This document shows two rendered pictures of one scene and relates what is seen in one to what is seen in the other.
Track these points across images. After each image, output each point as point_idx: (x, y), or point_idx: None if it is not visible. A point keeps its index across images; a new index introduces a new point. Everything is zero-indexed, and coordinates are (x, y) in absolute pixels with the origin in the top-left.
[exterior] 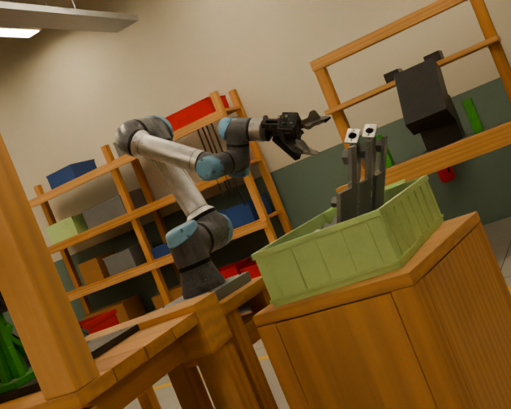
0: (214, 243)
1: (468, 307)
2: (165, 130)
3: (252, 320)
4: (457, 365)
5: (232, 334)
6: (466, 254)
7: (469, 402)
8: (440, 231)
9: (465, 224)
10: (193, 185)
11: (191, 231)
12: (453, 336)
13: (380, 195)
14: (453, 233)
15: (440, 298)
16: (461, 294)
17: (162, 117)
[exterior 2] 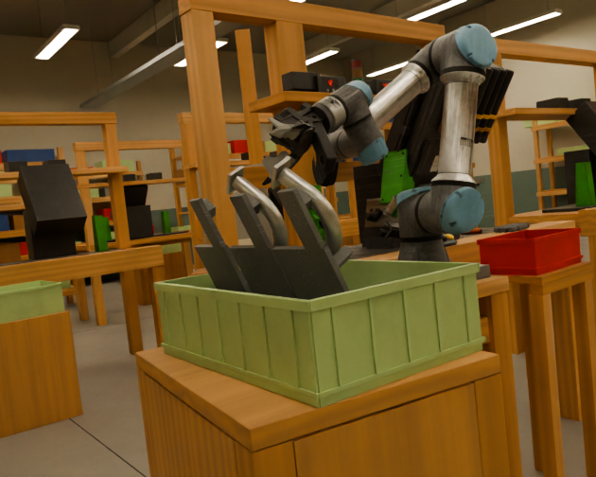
0: (423, 225)
1: (181, 472)
2: (450, 54)
3: None
4: (155, 474)
5: None
6: (199, 435)
7: None
8: (240, 388)
9: (212, 409)
10: (445, 141)
11: (397, 202)
12: (158, 454)
13: (319, 285)
14: (186, 387)
15: (153, 410)
16: (177, 450)
17: (462, 30)
